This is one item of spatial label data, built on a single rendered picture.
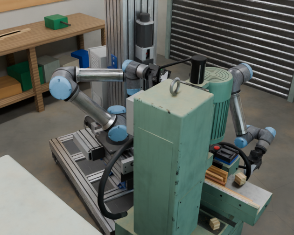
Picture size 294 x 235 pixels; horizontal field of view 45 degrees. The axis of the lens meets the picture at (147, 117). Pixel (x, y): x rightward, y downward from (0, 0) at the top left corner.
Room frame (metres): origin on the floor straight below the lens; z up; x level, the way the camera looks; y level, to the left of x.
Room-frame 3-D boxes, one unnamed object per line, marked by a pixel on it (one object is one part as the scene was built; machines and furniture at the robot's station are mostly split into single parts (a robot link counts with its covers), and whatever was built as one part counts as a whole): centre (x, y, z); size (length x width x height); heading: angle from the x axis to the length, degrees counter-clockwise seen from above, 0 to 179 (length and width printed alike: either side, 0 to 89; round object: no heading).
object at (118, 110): (1.87, 0.19, 0.98); 0.13 x 0.12 x 0.14; 7
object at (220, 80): (1.38, -0.28, 1.35); 0.18 x 0.18 x 0.31
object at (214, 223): (1.18, -0.34, 0.82); 0.04 x 0.03 x 0.04; 25
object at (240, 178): (1.39, -0.49, 0.92); 0.04 x 0.04 x 0.04; 32
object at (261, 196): (1.45, -0.36, 0.87); 0.61 x 0.30 x 0.06; 52
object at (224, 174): (1.44, -0.32, 0.94); 0.22 x 0.02 x 0.07; 52
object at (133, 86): (1.78, 0.08, 1.26); 0.11 x 0.08 x 0.11; 7
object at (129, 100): (1.22, 0.03, 1.40); 0.10 x 0.06 x 0.16; 142
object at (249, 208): (1.34, -0.27, 0.93); 0.60 x 0.02 x 0.06; 52
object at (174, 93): (1.16, -0.10, 1.55); 0.06 x 0.02 x 0.07; 142
